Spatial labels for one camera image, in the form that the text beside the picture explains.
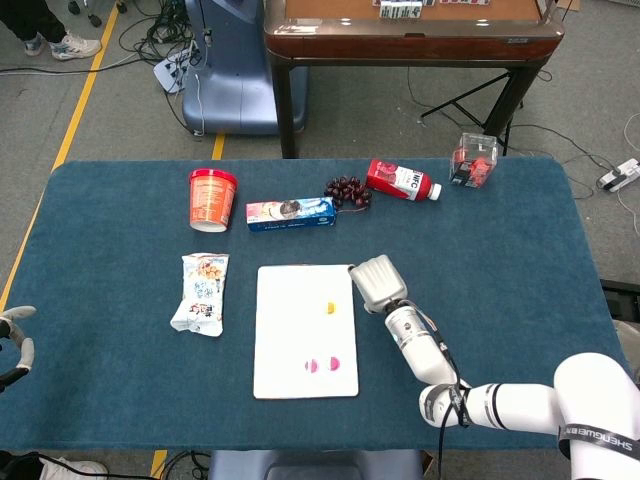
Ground grey black left robot hand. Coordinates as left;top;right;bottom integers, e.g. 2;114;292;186
0;305;38;394

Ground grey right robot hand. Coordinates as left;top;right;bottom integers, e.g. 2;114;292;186
348;254;409;315

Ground white magnetic board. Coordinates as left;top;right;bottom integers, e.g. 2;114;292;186
252;264;360;400

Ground dark red grape bunch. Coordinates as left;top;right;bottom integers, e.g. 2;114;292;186
323;175;374;214

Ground red juice bottle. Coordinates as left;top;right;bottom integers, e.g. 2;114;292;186
365;159;443;203

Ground blue felt table cover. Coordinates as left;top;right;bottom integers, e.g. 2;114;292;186
0;158;635;451

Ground blue cookie box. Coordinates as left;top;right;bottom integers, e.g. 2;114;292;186
245;196;337;234

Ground clear box with red toy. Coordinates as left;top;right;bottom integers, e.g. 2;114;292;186
448;132;500;190

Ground white snack bag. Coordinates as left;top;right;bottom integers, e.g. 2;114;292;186
170;252;231;338

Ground orange instant noodle cup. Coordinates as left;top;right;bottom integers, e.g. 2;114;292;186
188;168;239;235

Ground blue grey robot torso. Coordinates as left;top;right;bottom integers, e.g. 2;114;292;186
207;448;426;480

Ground black tripod stand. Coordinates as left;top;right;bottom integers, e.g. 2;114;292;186
419;69;526;156

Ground brown mahjong table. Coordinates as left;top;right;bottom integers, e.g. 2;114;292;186
263;0;566;160

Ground blue grey machine base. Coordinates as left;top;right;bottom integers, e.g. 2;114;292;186
181;0;309;137

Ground white power strip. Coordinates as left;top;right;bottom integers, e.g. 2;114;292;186
597;158;640;192
152;47;201;95

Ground short mahjong tile row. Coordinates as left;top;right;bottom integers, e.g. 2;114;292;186
378;0;424;20

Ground long mahjong tile row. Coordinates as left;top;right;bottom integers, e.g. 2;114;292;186
372;0;484;8

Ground standing person in black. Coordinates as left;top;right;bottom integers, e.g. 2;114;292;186
0;0;103;62

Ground black swivel stool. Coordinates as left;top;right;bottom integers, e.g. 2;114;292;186
67;0;129;29

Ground right wrist cable bundle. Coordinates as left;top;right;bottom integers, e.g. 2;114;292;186
408;298;472;480

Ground black floor cable tangle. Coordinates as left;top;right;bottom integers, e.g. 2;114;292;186
119;0;201;66

